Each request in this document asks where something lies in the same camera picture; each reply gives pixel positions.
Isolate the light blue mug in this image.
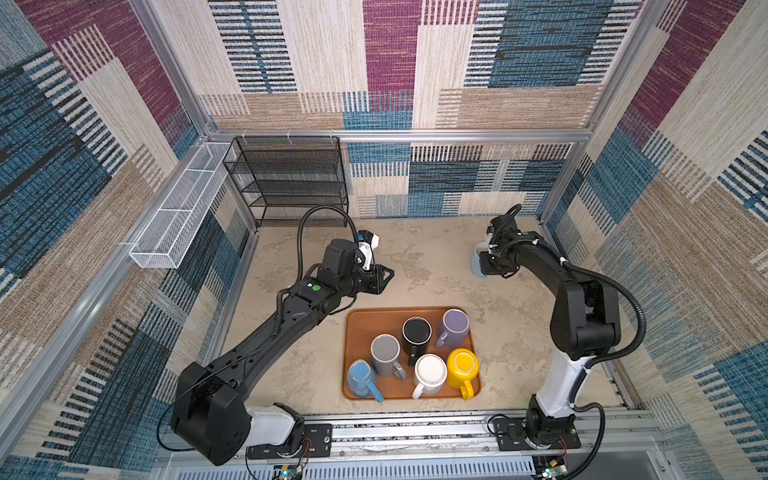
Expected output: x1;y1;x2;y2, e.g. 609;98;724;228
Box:
471;242;488;278

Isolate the grey mug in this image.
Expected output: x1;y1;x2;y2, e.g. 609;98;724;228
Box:
370;334;407;381

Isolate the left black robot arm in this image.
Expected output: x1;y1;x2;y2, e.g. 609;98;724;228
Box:
157;215;394;466

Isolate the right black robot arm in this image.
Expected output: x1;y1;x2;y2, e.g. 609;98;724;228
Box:
479;204;647;448

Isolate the black mug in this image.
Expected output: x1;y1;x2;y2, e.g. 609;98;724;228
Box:
402;317;432;366

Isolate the purple mug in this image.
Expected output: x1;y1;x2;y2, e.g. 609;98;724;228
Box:
436;309;470;349

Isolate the white mug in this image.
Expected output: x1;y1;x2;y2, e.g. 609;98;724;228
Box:
411;354;448;400

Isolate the yellow mug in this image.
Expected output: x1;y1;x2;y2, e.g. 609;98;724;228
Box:
446;348;479;400

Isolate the brown plastic tray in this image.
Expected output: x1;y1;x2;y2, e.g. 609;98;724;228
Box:
342;306;475;401

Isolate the black wire shelf rack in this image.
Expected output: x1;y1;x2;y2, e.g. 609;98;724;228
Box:
223;136;349;227

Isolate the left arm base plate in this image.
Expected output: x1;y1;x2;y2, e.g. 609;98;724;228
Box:
246;423;333;460

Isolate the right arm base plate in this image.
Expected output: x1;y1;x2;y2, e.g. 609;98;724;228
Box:
487;415;582;452

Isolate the white wire mesh basket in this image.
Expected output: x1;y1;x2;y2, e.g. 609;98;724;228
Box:
129;142;229;269

